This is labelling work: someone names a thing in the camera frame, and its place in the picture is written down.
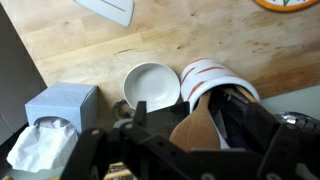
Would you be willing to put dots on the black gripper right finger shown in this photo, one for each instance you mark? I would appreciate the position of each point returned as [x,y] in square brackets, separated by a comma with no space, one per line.
[263,146]

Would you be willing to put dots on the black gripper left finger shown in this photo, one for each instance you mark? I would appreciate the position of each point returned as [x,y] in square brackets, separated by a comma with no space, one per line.
[148,157]

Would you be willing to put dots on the white paper towel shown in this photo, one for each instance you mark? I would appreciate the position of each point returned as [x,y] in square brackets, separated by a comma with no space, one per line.
[119,11]

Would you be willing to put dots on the orange patterned round tray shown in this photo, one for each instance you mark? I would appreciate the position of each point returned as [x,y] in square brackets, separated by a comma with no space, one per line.
[286,5]

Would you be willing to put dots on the small glass jar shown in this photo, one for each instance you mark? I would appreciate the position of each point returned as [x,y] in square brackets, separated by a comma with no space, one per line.
[122,110]

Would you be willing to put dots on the blue tissue box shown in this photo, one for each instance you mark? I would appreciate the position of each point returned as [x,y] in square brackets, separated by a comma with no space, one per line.
[77,103]

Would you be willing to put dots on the wooden spatula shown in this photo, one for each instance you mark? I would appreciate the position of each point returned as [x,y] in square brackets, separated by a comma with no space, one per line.
[197,130]

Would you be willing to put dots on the white bowl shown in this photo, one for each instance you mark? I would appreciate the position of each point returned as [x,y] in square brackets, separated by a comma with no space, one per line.
[152,82]

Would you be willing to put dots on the white tissue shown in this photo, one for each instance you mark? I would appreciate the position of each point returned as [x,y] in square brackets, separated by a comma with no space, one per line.
[46,145]

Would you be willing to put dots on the white orange striped utensil crock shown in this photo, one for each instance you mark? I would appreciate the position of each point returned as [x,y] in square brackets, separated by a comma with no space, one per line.
[204,75]

